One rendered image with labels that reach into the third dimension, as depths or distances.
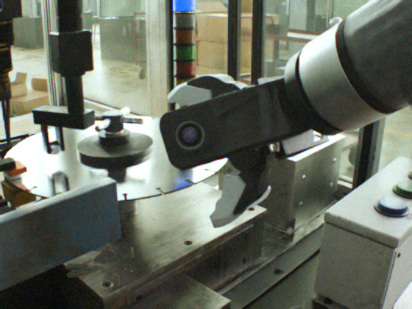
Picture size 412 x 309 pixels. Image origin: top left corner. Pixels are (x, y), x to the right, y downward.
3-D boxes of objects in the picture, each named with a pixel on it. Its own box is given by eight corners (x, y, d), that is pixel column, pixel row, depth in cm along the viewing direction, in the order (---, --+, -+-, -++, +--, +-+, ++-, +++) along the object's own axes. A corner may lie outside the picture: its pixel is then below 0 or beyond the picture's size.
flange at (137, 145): (135, 167, 57) (135, 148, 56) (62, 159, 59) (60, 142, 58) (163, 139, 67) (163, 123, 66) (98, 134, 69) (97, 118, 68)
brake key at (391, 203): (382, 205, 59) (385, 193, 59) (408, 214, 57) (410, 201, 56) (371, 215, 57) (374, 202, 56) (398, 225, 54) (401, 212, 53)
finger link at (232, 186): (263, 229, 48) (290, 166, 43) (221, 248, 45) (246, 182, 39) (246, 211, 50) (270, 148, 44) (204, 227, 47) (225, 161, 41)
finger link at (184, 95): (203, 93, 52) (257, 112, 45) (160, 100, 48) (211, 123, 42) (203, 67, 50) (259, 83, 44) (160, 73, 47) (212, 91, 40)
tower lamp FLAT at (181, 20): (185, 26, 88) (185, 11, 87) (200, 27, 85) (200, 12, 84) (168, 27, 85) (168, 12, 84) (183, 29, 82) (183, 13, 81)
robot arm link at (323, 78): (363, 122, 27) (315, 8, 28) (315, 143, 30) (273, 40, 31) (416, 106, 31) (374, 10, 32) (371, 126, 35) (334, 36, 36)
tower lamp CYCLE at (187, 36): (185, 41, 89) (185, 26, 88) (200, 43, 86) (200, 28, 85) (168, 43, 86) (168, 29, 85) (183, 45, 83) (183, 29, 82)
